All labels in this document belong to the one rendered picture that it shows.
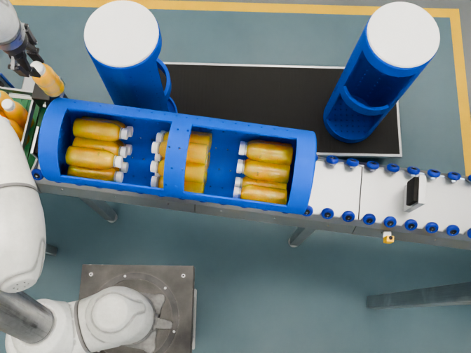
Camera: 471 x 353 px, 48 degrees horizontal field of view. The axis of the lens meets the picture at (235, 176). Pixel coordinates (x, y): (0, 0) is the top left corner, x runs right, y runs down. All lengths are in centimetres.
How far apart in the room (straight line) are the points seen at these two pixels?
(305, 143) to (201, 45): 163
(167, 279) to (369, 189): 81
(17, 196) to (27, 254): 11
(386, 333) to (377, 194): 110
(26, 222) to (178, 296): 82
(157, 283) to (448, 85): 222
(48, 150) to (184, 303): 65
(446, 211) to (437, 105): 130
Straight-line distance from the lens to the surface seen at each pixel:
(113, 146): 185
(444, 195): 210
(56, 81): 175
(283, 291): 283
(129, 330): 151
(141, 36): 206
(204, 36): 324
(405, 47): 214
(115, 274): 179
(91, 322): 151
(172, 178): 168
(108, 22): 212
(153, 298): 173
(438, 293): 202
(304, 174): 166
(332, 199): 197
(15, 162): 110
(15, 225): 102
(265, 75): 296
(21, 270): 101
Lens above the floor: 281
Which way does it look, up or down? 75 degrees down
